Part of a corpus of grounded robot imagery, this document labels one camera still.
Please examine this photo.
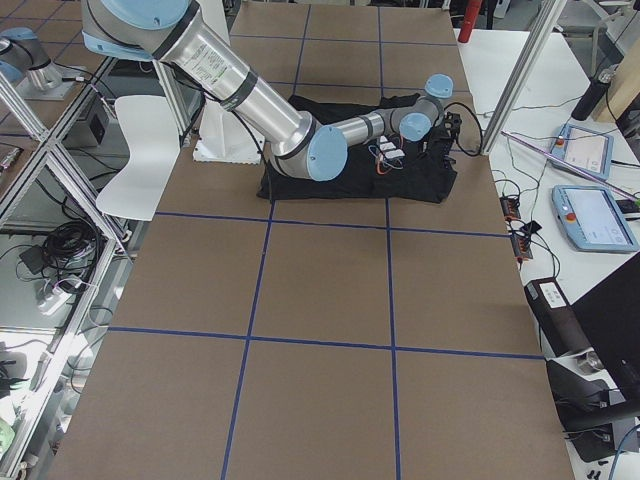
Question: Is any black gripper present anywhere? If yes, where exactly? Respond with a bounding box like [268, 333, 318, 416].
[425, 123, 459, 155]

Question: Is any black graphic t-shirt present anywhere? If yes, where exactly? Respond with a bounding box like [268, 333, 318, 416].
[256, 92, 459, 204]

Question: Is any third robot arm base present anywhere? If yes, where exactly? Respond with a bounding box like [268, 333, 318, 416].
[1, 27, 74, 101]

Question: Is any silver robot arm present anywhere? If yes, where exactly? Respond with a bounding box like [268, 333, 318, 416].
[81, 1, 453, 181]

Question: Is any orange terminal block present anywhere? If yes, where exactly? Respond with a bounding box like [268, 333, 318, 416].
[499, 196, 533, 264]

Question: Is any red bottle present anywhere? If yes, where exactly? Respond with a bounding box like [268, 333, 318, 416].
[457, 0, 483, 43]

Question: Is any far blue teach pendant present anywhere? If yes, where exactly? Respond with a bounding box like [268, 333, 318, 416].
[550, 124, 613, 180]

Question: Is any blue teach pendant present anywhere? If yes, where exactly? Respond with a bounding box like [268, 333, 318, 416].
[551, 185, 639, 253]
[550, 124, 613, 180]

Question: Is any black water bottle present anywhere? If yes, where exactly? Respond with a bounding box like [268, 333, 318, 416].
[571, 64, 618, 121]

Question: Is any near blue teach pendant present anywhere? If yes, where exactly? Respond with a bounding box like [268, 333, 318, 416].
[551, 185, 639, 253]

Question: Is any black monitor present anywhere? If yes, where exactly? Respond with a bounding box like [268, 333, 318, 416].
[545, 254, 640, 466]

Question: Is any white plastic chair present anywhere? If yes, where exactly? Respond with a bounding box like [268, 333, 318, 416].
[96, 95, 181, 221]

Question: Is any grey electrical box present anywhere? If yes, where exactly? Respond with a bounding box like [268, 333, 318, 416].
[63, 98, 110, 148]

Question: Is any white power strip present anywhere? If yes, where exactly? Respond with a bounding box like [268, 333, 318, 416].
[37, 276, 84, 316]

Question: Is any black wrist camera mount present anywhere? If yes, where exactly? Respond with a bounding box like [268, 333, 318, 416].
[442, 112, 462, 138]

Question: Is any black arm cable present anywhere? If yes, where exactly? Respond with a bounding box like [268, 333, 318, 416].
[442, 101, 487, 158]

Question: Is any aluminium frame post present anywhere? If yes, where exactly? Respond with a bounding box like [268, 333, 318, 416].
[482, 0, 567, 155]

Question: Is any bundle of black cables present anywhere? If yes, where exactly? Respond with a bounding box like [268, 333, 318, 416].
[14, 220, 106, 296]

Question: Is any aluminium frame rail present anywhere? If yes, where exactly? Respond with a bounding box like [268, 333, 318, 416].
[1, 78, 127, 252]

